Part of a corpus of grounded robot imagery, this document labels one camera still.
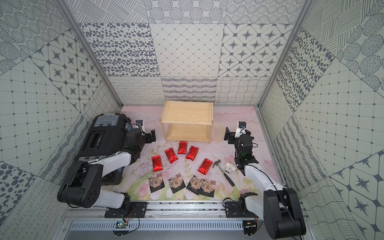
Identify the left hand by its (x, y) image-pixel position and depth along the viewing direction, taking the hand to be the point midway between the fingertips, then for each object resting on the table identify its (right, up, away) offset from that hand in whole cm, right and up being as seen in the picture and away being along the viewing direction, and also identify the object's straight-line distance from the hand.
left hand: (145, 128), depth 91 cm
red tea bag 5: (+37, -22, -5) cm, 44 cm away
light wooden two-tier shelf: (+27, +5, -7) cm, 28 cm away
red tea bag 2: (+16, -17, -1) cm, 23 cm away
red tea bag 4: (+29, -16, +2) cm, 33 cm away
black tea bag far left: (+9, -30, -9) cm, 32 cm away
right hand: (+54, 0, -6) cm, 55 cm away
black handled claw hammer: (+49, -27, -6) cm, 56 cm away
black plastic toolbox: (-19, -4, -8) cm, 22 cm away
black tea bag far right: (+38, -33, -9) cm, 51 cm away
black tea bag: (+31, -31, -9) cm, 45 cm away
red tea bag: (+7, -21, -2) cm, 22 cm away
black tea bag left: (+21, -30, -9) cm, 38 cm away
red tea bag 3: (+23, -13, +2) cm, 26 cm away
